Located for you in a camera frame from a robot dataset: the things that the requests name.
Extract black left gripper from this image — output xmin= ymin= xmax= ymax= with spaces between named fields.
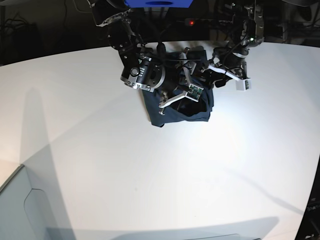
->
xmin=199 ymin=51 xmax=249 ymax=88

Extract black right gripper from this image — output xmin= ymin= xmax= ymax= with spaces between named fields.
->
xmin=158 ymin=47 xmax=197 ymax=116

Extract dark blue T-shirt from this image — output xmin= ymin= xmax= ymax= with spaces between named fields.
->
xmin=141 ymin=46 xmax=215 ymax=129

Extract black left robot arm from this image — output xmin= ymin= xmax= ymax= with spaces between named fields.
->
xmin=200 ymin=0 xmax=265 ymax=91

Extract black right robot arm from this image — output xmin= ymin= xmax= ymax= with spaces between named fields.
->
xmin=88 ymin=0 xmax=203 ymax=117

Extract black power strip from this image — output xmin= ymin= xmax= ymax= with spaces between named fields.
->
xmin=184 ymin=18 xmax=233 ymax=29

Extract blue box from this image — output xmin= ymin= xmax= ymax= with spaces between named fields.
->
xmin=124 ymin=0 xmax=193 ymax=8

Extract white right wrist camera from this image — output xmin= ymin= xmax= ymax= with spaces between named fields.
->
xmin=185 ymin=83 xmax=204 ymax=102

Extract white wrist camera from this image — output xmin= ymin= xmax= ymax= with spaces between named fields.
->
xmin=185 ymin=83 xmax=204 ymax=102
xmin=235 ymin=78 xmax=252 ymax=92

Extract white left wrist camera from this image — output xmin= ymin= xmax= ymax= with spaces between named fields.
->
xmin=235 ymin=78 xmax=252 ymax=92

